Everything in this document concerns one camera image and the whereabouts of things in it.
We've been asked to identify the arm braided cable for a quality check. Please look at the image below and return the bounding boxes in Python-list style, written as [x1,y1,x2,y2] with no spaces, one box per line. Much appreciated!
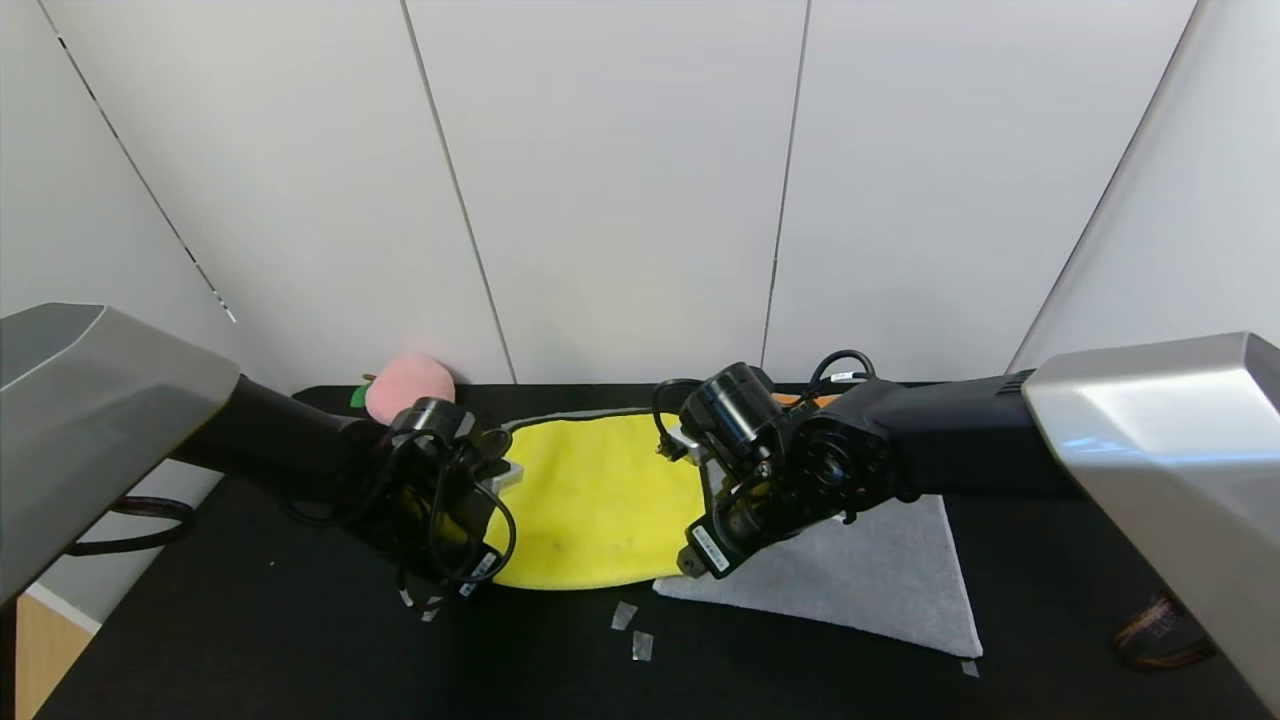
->
[1112,595,1217,672]
[65,497,197,557]

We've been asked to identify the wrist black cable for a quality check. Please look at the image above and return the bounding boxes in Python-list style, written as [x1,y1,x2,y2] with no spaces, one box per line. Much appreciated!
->
[652,349,879,463]
[285,430,519,601]

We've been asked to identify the yellow microfibre towel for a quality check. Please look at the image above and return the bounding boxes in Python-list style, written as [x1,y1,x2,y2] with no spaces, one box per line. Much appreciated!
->
[400,408,713,591]

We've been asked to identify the grey towel with orange stripes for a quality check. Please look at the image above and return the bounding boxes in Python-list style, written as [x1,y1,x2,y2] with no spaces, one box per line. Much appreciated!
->
[653,392,984,658]

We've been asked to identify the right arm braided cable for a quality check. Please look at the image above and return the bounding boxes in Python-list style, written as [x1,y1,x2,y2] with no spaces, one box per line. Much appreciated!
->
[1112,595,1217,672]

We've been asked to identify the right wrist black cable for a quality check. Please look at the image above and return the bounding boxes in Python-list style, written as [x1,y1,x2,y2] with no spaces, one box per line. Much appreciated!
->
[652,349,879,463]

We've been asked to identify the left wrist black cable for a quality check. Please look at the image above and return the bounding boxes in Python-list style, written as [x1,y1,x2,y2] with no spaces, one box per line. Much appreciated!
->
[285,430,519,601]

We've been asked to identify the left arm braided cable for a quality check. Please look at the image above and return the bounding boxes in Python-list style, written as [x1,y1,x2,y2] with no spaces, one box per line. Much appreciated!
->
[65,497,197,557]

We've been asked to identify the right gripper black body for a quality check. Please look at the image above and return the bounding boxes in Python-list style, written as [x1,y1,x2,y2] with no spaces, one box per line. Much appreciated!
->
[685,500,774,580]

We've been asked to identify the pink peach plush toy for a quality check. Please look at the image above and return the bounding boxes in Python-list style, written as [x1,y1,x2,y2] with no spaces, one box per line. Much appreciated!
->
[352,353,458,423]

